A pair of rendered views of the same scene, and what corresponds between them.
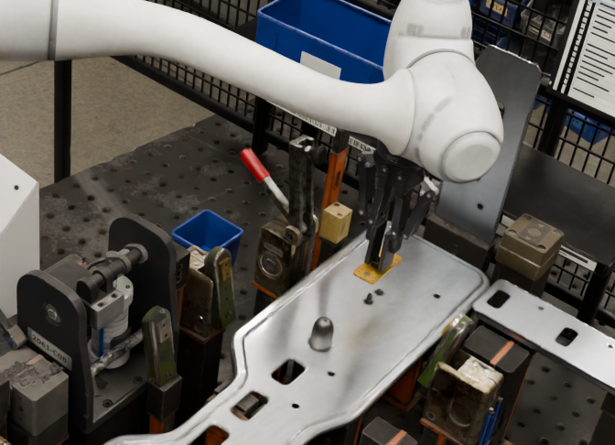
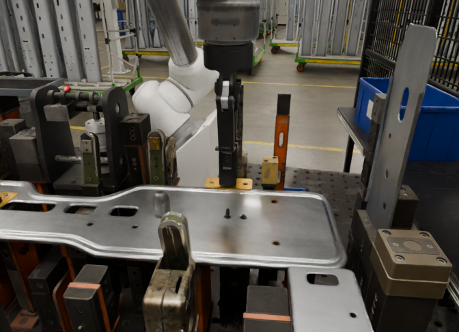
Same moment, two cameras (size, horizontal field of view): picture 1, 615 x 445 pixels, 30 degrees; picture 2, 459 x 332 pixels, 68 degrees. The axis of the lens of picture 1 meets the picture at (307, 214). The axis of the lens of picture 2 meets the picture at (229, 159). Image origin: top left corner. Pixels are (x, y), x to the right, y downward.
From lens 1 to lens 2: 1.47 m
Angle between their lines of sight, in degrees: 55
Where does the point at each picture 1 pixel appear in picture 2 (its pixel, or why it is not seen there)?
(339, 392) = (117, 236)
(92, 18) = not seen: outside the picture
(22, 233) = (199, 148)
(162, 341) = (82, 151)
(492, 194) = (391, 193)
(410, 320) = (231, 240)
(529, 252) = (386, 257)
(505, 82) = (412, 63)
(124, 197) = (296, 181)
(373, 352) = not seen: hidden behind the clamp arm
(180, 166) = (338, 183)
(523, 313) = (326, 304)
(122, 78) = not seen: hidden behind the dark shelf
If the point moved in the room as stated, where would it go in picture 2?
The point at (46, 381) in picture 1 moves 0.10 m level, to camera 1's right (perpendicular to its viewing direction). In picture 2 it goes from (25, 136) to (22, 151)
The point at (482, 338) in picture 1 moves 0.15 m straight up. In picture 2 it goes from (270, 295) to (276, 209)
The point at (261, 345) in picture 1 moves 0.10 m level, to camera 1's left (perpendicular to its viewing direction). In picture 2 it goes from (140, 195) to (130, 175)
